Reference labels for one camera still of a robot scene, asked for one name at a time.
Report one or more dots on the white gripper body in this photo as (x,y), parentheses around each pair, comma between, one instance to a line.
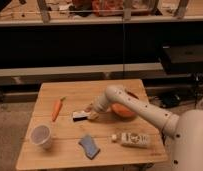
(101,105)

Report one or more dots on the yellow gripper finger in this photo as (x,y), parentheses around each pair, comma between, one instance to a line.
(93,116)
(89,108)

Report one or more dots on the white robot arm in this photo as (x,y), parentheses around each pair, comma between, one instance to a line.
(186,129)

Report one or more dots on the orange bowl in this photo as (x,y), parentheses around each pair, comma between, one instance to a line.
(122,111)

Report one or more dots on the orange carrot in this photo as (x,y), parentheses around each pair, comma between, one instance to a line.
(57,107)

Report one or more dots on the wooden table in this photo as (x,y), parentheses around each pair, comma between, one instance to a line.
(65,151)

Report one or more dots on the white plastic bottle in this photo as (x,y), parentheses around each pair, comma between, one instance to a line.
(130,139)

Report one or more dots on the black box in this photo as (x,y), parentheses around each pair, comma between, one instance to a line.
(182,59)

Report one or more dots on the long background shelf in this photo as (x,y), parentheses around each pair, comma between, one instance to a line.
(94,12)

